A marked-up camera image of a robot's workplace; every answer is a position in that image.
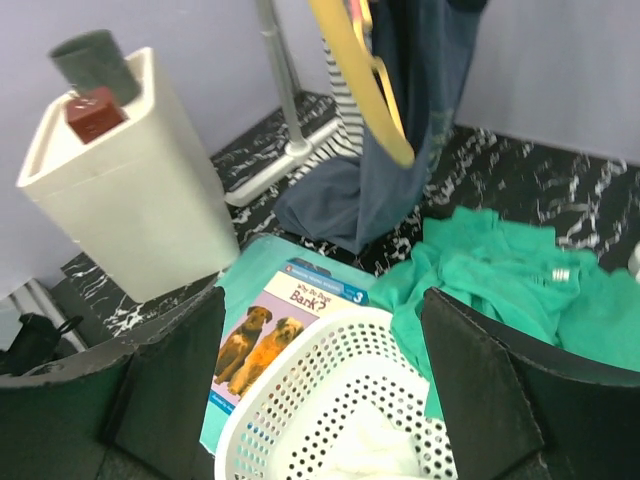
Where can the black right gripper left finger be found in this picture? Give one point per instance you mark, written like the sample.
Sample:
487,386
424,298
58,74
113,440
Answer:
132,407

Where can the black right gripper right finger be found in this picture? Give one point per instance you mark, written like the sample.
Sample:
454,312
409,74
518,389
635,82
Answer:
518,408

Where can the green tank top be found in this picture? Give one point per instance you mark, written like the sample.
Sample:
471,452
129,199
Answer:
515,274

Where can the yellow hanger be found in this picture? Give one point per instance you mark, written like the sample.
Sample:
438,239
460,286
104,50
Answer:
366,76

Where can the navy blue tank top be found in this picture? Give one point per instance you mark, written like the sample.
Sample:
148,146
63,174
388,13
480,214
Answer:
405,64

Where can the coral pink hanger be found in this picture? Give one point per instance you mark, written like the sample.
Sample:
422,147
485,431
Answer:
360,14

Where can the striped white tank top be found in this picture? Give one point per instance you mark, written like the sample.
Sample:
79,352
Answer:
338,107

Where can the dog picture book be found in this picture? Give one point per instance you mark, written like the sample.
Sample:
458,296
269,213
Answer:
298,293

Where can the white perforated plastic basket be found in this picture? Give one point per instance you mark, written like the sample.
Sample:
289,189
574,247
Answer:
300,407

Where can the teal tray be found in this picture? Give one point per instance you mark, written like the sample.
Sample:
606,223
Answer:
243,282

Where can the white storage box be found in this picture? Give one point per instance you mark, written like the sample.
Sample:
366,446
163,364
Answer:
143,200

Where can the dark red cube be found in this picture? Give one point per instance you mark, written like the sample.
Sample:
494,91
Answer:
92,114

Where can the metal clothes rack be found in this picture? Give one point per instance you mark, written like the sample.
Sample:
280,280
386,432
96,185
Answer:
298,149

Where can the dark grey mug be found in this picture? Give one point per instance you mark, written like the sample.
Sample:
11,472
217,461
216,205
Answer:
92,60

